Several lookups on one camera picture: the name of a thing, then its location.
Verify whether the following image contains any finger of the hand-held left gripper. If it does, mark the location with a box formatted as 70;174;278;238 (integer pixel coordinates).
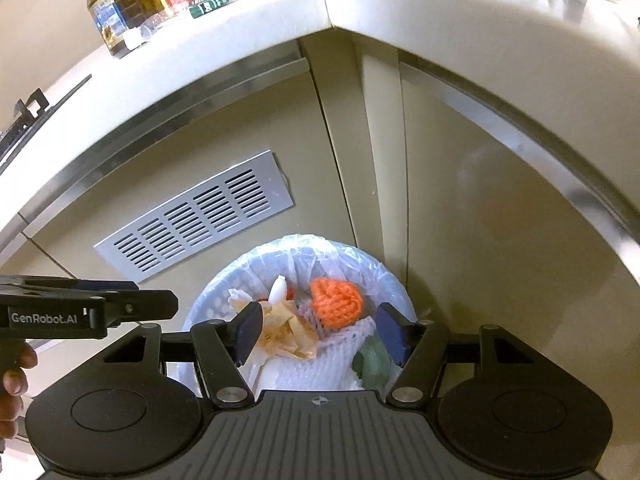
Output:
0;275;141;295
100;290;179;327

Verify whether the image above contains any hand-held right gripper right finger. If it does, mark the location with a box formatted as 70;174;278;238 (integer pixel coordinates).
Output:
376;302;561;408

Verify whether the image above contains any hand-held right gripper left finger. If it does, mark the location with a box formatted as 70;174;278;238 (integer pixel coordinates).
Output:
82;302;264;408

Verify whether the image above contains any green cloth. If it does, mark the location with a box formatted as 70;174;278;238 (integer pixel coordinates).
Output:
351;335;392;392

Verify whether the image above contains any brown paper bag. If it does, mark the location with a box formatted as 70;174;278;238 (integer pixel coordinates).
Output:
230;299;319;361

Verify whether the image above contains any white perforated trash basket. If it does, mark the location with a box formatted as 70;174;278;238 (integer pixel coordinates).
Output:
184;232;417;403

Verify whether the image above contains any white oblong wrapper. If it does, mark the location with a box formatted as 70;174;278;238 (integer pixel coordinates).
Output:
270;276;292;307

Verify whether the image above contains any orange foam net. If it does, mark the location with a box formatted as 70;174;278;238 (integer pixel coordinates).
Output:
309;277;362;331

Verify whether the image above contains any white foam net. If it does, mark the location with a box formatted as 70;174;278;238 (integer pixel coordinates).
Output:
260;300;383;392

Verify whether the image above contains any white lined trash bin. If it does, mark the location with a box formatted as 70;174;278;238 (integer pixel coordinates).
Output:
186;232;416;401

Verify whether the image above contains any person's left hand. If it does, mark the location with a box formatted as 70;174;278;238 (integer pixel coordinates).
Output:
0;342;39;438

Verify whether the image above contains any silver cabinet vent grille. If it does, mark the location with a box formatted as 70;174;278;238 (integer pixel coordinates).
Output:
94;149;295;283

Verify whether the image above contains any dark oil bottle blue label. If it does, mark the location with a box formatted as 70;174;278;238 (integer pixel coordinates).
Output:
80;0;151;58

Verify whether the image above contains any crushed clear plastic bottle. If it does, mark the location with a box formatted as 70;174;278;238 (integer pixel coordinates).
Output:
122;0;237;50

